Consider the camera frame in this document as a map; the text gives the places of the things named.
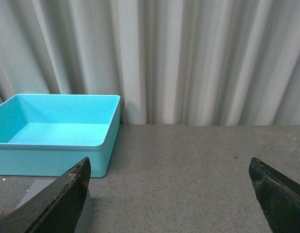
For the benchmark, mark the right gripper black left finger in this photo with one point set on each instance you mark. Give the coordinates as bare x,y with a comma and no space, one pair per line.
55,209

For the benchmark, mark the light blue plastic box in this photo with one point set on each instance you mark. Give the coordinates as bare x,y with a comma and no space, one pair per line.
46,134

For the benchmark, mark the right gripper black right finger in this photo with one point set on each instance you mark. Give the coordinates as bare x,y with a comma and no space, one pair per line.
278,196

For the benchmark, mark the white pleated curtain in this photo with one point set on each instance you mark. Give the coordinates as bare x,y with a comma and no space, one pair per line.
193,62

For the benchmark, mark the gray block with round hole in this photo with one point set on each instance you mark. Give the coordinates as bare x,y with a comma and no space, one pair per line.
85,218

